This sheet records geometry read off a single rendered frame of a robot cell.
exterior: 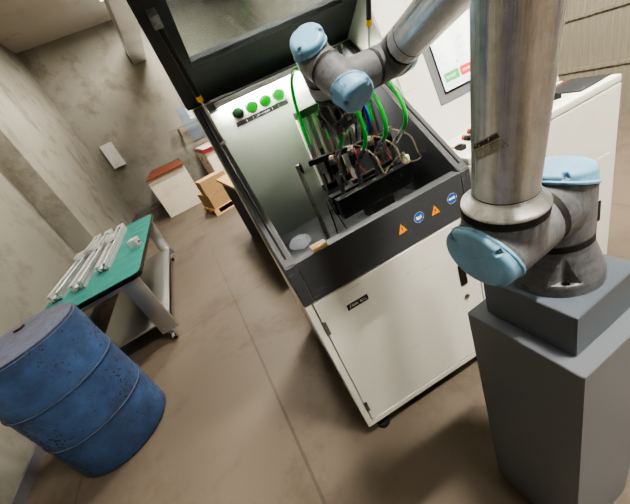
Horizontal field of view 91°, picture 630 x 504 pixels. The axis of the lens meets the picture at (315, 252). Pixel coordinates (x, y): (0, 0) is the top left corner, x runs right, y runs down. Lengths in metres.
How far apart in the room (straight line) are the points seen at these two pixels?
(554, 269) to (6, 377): 2.07
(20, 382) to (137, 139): 8.73
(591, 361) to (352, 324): 0.66
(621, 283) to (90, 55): 10.49
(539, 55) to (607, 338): 0.54
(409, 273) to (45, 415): 1.85
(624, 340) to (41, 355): 2.09
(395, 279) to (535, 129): 0.77
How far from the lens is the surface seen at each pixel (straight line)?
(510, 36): 0.41
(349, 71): 0.67
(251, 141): 1.38
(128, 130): 10.30
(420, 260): 1.16
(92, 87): 10.45
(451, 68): 1.46
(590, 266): 0.71
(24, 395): 2.09
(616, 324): 0.82
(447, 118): 1.41
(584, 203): 0.63
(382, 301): 1.14
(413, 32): 0.68
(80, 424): 2.19
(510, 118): 0.44
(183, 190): 7.51
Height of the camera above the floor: 1.39
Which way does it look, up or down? 28 degrees down
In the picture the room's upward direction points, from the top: 25 degrees counter-clockwise
